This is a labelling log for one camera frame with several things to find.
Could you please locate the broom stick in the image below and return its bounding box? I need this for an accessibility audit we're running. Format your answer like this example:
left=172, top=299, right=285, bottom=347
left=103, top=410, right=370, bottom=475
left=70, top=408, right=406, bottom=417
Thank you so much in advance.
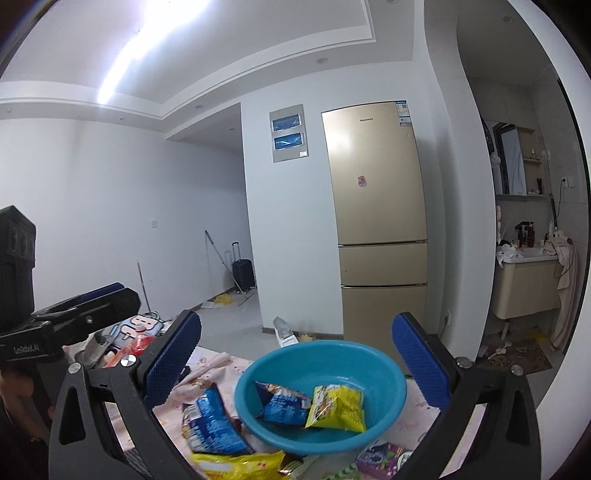
left=137, top=261, right=151, bottom=315

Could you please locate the mirror cabinet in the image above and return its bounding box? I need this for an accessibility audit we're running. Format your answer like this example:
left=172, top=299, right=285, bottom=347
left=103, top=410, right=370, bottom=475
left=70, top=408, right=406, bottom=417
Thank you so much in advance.
left=480, top=117, right=536, bottom=197

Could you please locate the white pointed appliance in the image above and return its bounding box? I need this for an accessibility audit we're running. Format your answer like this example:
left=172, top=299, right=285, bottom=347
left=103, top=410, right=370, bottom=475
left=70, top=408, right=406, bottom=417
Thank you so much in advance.
left=272, top=316, right=298, bottom=348

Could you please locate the purple snack packet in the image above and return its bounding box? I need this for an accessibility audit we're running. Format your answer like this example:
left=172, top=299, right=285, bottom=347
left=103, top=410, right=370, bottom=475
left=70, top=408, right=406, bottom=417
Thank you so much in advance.
left=355, top=440, right=414, bottom=480

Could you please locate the brown floor rug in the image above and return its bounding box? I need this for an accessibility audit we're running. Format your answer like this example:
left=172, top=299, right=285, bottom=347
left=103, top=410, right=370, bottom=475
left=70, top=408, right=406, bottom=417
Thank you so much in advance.
left=475, top=339, right=552, bottom=374

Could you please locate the large blue snack packet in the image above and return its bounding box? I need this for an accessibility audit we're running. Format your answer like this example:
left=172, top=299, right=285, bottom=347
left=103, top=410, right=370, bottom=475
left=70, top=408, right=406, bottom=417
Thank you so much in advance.
left=181, top=383, right=254, bottom=455

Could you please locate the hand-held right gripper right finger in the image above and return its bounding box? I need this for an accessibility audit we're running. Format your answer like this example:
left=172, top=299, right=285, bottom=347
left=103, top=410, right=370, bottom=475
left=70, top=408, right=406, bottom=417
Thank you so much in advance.
left=392, top=312, right=541, bottom=480

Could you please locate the hanging towel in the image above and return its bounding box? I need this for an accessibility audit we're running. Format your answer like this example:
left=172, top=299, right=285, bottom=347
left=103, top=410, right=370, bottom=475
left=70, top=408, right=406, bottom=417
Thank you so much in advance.
left=551, top=240, right=580, bottom=349

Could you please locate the dark suitcase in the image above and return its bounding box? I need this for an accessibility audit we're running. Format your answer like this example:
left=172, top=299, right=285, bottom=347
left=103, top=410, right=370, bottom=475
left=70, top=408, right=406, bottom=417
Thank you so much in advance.
left=231, top=241, right=256, bottom=292

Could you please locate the grey electrical panel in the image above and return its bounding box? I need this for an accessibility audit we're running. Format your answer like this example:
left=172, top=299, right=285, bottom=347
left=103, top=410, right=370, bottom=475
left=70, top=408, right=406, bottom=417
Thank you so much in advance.
left=269, top=104, right=309, bottom=163

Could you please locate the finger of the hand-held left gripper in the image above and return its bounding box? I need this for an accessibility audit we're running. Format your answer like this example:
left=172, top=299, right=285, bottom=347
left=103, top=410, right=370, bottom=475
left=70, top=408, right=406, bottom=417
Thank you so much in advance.
left=69, top=282, right=126, bottom=306
left=32, top=287, right=141, bottom=347

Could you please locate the beige sink cabinet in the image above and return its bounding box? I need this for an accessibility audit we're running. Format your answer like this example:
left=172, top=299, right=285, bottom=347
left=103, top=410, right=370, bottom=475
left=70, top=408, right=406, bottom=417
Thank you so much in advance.
left=490, top=249, right=561, bottom=319

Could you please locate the yellow clear snack packet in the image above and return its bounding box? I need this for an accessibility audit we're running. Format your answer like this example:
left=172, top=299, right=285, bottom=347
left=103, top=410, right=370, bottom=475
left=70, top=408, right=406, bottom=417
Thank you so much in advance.
left=190, top=450, right=287, bottom=480

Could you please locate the small blue snack packet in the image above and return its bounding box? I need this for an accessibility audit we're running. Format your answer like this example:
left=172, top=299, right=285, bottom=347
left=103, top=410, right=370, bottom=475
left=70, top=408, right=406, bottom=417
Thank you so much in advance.
left=255, top=381, right=314, bottom=426

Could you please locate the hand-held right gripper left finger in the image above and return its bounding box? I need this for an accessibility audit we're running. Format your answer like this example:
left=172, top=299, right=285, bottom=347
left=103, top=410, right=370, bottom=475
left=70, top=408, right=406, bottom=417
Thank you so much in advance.
left=48, top=310, right=204, bottom=480

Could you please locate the cartoon print bag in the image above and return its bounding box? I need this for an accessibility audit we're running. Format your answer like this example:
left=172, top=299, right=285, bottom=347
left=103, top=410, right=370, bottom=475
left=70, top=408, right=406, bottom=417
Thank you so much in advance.
left=108, top=314, right=164, bottom=349

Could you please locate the ceiling light strip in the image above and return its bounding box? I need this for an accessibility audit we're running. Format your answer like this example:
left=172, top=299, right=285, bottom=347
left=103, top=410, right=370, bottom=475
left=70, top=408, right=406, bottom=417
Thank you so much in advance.
left=97, top=0, right=218, bottom=104

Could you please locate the red drink bottle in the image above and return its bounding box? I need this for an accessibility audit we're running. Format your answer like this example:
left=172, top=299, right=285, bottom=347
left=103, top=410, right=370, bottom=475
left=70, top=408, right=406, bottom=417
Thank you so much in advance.
left=104, top=323, right=155, bottom=370

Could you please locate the white mop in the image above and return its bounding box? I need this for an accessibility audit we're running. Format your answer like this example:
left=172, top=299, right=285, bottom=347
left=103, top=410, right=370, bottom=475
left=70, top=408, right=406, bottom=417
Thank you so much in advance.
left=204, top=230, right=254, bottom=308

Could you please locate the gold refrigerator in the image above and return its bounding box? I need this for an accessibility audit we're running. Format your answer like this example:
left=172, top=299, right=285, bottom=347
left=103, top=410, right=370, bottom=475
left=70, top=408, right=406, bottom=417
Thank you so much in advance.
left=321, top=98, right=430, bottom=344

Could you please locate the blue plastic basin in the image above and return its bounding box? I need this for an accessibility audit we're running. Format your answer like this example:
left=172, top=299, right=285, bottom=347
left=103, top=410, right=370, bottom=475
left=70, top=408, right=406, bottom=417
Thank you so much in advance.
left=234, top=340, right=408, bottom=455

